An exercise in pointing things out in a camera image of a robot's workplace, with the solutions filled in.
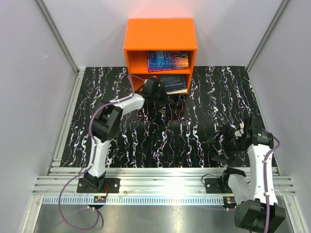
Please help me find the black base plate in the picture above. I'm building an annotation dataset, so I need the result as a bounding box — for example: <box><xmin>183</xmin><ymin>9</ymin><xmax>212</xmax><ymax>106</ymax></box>
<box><xmin>77</xmin><ymin>178</ymin><xmax>121</xmax><ymax>194</ymax></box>
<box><xmin>204</xmin><ymin>178</ymin><xmax>232</xmax><ymax>194</ymax></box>

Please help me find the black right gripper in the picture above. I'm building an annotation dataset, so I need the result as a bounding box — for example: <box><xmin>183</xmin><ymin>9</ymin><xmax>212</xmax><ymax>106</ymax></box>
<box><xmin>202</xmin><ymin>125</ymin><xmax>246</xmax><ymax>165</ymax></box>

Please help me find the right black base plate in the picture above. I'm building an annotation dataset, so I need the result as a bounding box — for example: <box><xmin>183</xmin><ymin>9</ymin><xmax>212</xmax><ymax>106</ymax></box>
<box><xmin>204</xmin><ymin>178</ymin><xmax>232</xmax><ymax>194</ymax></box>

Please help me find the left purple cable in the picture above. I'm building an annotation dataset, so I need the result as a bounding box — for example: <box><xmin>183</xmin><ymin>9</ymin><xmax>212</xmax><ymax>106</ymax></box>
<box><xmin>59</xmin><ymin>74</ymin><xmax>149</xmax><ymax>230</ymax></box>

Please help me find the dark blue book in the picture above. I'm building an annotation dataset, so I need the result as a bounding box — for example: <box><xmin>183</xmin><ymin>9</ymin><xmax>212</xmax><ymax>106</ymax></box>
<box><xmin>160</xmin><ymin>74</ymin><xmax>187</xmax><ymax>95</ymax></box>

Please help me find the aluminium rail frame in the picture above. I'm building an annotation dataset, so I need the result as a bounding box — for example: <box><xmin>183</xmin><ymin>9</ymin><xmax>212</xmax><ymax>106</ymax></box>
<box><xmin>21</xmin><ymin>0</ymin><xmax>311</xmax><ymax>233</ymax></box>

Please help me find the Jane Eyre book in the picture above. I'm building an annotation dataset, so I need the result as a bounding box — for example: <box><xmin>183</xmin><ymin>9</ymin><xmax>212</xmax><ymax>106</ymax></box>
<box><xmin>147</xmin><ymin>50</ymin><xmax>189</xmax><ymax>68</ymax></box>

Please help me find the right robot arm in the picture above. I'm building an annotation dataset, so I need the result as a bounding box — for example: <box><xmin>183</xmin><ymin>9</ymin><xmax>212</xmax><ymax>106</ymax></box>
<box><xmin>201</xmin><ymin>117</ymin><xmax>286</xmax><ymax>233</ymax></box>

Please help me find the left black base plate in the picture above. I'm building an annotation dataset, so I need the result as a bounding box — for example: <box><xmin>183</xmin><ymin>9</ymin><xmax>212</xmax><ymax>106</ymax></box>
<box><xmin>77</xmin><ymin>178</ymin><xmax>121</xmax><ymax>194</ymax></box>

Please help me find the purple paperback book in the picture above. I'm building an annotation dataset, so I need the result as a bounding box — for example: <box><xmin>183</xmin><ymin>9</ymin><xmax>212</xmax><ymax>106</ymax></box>
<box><xmin>148</xmin><ymin>67</ymin><xmax>189</xmax><ymax>73</ymax></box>

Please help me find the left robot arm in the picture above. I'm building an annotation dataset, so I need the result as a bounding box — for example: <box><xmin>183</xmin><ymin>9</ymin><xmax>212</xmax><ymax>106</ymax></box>
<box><xmin>83</xmin><ymin>75</ymin><xmax>173</xmax><ymax>193</ymax></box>

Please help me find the orange wooden shelf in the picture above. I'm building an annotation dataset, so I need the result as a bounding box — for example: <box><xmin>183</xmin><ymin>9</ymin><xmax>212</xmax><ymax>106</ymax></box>
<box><xmin>123</xmin><ymin>18</ymin><xmax>197</xmax><ymax>94</ymax></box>

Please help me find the slotted cable duct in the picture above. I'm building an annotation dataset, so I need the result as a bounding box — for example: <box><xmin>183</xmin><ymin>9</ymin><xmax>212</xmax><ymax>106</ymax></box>
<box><xmin>42</xmin><ymin>195</ymin><xmax>236</xmax><ymax>206</ymax></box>

